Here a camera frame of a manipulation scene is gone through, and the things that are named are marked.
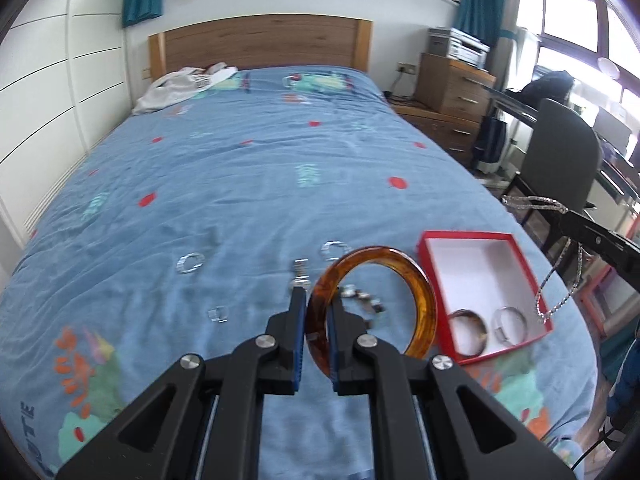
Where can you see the wall power socket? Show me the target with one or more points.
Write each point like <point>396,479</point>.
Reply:
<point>406,68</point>

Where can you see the amber resin bangle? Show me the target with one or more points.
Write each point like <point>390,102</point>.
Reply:
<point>415,280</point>

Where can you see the thin tortoiseshell bangle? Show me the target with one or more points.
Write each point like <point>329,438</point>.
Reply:
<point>470,314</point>

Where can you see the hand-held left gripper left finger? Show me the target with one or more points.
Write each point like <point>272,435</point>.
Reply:
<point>298,340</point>

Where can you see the person's blue trouser leg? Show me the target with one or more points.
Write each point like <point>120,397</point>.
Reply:
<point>622,380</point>

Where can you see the grey upholstered chair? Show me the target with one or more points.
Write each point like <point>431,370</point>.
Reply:
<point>560,160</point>

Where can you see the wooden headboard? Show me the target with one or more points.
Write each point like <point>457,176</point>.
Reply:
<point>260,42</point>

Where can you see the round white lamp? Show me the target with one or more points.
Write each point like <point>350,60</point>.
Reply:
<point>608,66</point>

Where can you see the blue printed bedspread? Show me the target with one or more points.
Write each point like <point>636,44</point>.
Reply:
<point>225,185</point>

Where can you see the small twisted silver hoop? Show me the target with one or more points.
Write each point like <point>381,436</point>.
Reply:
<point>325,252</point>

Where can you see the wooden drawer cabinet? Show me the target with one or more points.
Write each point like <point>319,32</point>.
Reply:
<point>452,87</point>

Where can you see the white panelled wardrobe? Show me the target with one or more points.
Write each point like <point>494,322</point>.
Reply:
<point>45,75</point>

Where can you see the large twisted silver bangle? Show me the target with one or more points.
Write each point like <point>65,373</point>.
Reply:
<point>184,266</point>

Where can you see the white printed garment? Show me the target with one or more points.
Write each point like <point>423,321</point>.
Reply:
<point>170,87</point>

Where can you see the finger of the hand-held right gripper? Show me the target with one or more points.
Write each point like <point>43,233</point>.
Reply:
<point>595,237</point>

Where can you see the navy tote bag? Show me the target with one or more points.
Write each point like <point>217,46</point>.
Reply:
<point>490,142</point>

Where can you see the glass top desk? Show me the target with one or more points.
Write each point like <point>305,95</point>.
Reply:
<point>620,177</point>

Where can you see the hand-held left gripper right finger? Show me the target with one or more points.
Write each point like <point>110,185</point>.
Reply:
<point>332,350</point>

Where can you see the black bag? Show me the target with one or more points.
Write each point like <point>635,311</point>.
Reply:
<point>547,87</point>

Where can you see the computer monitor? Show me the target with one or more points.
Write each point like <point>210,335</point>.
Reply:
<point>614,130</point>

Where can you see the grey printer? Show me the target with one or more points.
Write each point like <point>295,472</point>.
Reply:
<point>457,42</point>

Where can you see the red jewelry box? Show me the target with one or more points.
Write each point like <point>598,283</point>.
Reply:
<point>475,270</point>

